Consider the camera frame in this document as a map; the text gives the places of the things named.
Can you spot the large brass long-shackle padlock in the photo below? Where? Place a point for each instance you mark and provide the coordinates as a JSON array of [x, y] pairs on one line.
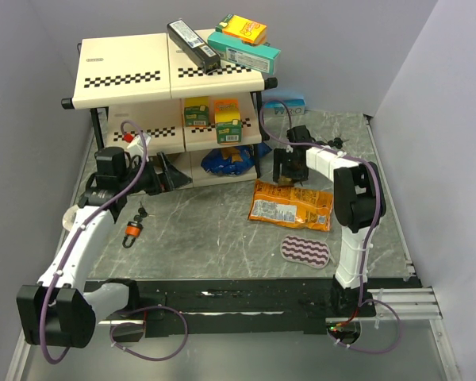
[[285, 181]]

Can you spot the purple wavy sponge pad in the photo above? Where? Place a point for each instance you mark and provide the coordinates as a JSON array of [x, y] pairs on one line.
[[311, 253]]

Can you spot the green yellow box right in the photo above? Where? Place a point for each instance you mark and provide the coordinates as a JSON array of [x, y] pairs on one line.
[[228, 123]]

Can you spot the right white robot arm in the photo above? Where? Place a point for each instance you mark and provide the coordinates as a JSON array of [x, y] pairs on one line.
[[359, 204]]

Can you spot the teal toothpaste box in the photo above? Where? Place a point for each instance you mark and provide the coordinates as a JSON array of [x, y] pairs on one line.
[[262, 57]]

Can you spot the green yellow box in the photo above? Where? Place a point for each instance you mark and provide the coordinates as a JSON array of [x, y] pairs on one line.
[[196, 112], [228, 123]]

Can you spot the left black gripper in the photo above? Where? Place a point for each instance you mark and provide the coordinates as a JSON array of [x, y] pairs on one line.
[[169, 179]]

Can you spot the clear tape roll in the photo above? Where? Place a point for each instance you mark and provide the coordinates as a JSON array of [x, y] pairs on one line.
[[69, 217]]

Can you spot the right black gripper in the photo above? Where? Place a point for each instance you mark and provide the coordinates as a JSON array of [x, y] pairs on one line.
[[280, 156]]

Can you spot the green yellow box left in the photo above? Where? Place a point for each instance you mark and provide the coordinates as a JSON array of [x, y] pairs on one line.
[[196, 112]]

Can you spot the blue white toothpaste box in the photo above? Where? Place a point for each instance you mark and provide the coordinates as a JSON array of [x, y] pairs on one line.
[[280, 107]]

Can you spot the long black box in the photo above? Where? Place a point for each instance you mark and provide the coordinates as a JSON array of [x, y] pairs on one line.
[[202, 55]]

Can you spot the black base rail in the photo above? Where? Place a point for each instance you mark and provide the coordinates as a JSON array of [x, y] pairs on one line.
[[204, 306]]

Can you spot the blue chip bag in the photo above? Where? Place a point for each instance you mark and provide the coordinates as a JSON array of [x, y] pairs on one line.
[[235, 160]]

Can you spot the beige checkered three-tier shelf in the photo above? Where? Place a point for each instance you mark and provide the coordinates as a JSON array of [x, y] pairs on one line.
[[147, 79]]

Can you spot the black key bunch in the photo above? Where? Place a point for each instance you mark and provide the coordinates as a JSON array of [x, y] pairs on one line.
[[337, 143]]

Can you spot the orange black padlock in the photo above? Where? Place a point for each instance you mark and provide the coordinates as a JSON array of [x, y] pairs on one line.
[[132, 232]]

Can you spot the orange kettle chip bag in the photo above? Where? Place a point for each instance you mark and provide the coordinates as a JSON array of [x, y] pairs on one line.
[[291, 207]]

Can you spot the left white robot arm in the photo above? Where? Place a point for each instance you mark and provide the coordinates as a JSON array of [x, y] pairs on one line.
[[56, 311]]

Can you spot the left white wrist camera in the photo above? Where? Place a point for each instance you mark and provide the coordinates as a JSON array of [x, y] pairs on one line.
[[136, 144]]

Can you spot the orange yellow snack box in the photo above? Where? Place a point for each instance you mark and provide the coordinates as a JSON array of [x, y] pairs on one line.
[[249, 31]]

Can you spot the black keys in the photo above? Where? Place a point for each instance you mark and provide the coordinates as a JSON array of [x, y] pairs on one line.
[[141, 214]]

